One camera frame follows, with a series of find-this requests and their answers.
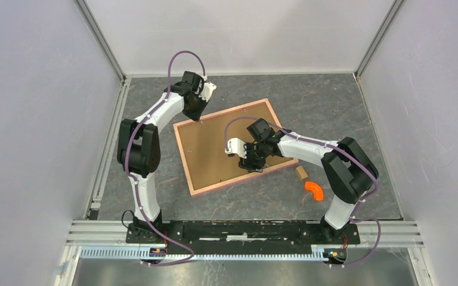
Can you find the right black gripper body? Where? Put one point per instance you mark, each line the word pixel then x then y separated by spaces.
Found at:
pixel 255 152

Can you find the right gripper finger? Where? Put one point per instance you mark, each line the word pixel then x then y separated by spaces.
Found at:
pixel 255 167
pixel 244 164

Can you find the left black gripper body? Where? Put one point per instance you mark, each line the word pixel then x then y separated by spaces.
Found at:
pixel 198 103

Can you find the pink wooden photo frame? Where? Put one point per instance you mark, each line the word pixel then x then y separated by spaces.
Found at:
pixel 202 149

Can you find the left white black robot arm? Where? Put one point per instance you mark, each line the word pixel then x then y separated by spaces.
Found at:
pixel 138 149

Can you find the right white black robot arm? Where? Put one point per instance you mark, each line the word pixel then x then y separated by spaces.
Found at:
pixel 351 174

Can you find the small wooden block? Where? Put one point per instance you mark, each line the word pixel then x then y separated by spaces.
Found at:
pixel 301 173

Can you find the orange curved pipe piece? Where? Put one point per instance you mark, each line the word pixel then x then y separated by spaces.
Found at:
pixel 315 190

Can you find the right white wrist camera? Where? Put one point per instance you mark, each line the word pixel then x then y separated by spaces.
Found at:
pixel 236 147

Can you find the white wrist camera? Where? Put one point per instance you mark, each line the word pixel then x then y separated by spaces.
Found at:
pixel 236 147
pixel 207 91

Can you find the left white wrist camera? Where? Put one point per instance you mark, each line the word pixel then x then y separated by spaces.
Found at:
pixel 207 91

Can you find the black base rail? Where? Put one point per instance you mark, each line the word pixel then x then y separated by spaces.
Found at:
pixel 240 237

